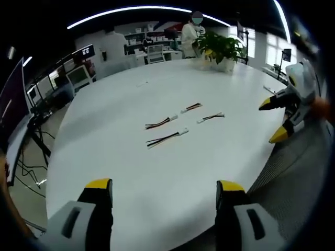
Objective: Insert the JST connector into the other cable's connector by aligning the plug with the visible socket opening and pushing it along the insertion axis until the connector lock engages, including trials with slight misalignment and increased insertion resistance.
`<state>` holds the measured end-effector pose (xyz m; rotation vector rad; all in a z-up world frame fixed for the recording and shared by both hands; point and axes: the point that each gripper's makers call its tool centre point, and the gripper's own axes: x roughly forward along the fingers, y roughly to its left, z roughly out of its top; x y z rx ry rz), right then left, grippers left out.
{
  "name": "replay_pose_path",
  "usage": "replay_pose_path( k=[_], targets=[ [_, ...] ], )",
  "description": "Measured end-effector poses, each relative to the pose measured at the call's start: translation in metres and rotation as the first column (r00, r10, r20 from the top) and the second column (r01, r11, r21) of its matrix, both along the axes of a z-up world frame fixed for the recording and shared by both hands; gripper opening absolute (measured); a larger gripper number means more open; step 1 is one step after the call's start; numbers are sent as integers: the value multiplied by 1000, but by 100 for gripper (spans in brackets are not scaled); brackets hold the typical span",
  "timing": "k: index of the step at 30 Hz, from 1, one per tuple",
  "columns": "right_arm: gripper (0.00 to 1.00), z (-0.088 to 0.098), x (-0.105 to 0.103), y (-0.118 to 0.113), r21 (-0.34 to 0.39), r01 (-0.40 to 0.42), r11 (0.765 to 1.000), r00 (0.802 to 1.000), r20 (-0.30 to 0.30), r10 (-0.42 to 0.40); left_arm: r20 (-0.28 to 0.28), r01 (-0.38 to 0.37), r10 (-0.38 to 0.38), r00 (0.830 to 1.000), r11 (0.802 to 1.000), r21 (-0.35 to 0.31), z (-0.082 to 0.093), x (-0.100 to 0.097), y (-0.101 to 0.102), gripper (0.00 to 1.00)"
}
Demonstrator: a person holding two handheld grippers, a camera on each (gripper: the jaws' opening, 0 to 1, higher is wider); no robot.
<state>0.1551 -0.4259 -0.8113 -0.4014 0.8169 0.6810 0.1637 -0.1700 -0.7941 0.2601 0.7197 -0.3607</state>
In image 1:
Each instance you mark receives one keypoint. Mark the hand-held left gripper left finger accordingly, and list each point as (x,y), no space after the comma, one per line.
(78,222)

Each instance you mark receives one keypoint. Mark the small white strip item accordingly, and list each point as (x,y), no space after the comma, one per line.
(269,89)

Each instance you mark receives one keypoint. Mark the green potted plant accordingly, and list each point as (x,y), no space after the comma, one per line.
(220,48)

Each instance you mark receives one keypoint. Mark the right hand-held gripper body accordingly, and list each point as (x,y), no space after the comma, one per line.
(303,81)

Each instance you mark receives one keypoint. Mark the grey textured fabric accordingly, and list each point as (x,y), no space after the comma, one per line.
(293,183)

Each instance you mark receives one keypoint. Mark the white office chair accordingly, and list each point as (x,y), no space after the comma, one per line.
(78,77)
(155,53)

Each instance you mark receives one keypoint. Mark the curved ceiling light strip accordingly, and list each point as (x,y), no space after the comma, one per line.
(136,11)

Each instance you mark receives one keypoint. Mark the person's right hand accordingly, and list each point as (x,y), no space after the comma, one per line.
(322,108)

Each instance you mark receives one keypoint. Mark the wall-side computer monitor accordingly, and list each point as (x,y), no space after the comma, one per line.
(85,51)

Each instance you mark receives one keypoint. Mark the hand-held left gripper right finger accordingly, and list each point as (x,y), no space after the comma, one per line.
(251,225)

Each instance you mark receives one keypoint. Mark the small monitor on stand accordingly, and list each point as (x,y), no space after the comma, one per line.
(287,54)

